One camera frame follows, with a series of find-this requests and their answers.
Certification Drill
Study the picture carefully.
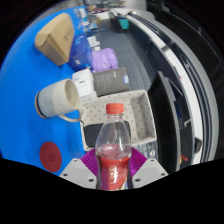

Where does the small white box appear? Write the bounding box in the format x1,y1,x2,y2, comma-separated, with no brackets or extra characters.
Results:
86,35,101,52

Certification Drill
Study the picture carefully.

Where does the clear red-capped drink bottle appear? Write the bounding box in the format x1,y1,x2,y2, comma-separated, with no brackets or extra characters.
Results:
94,102,133,191

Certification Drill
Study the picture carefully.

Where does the white carton box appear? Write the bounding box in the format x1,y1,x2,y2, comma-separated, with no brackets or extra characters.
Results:
71,68,98,99

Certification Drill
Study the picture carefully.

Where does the grey small-parts drawer cabinet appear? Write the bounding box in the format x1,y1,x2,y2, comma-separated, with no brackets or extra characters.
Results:
133,139,167,173

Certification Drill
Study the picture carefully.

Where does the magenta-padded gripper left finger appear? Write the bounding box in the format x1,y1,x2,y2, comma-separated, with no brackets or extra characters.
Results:
59,148,101,190

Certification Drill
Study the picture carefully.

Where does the white perforated storage tray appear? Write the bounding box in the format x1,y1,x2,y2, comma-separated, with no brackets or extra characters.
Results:
79,89,158,152

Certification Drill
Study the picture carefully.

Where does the brown cardboard box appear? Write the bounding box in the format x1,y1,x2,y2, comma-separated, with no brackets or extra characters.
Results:
34,12,76,67

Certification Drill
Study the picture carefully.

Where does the black rectangular device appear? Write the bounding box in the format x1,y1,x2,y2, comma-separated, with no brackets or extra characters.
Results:
83,120,132,148

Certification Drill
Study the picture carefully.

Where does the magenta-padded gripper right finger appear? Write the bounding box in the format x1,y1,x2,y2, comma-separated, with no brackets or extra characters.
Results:
127,147,169,190

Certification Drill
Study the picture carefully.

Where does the dark grey shelf board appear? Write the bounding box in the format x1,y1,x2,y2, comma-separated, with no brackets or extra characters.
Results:
113,9,205,165
147,70,184,174

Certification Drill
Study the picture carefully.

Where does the dark grey upright box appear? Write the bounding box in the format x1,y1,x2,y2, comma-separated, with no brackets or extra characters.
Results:
92,66,131,98

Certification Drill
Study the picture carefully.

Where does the black rounded object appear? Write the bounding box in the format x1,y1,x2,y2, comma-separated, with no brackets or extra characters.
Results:
194,138,203,154

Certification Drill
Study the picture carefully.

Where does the cream ceramic mug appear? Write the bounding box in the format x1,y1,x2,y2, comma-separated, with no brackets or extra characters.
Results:
34,78,83,124

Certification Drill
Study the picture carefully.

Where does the blue carton box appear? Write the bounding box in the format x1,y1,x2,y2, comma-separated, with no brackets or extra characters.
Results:
68,33,94,71

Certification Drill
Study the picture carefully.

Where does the purple plastic bag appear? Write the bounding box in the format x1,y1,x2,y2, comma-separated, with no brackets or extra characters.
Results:
90,47,119,73

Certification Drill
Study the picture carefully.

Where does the flat round red coaster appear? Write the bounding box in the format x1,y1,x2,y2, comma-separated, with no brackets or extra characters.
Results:
39,141,63,173

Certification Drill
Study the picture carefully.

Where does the grey pegboard panel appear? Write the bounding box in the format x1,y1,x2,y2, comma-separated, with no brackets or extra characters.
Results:
93,28,161,101

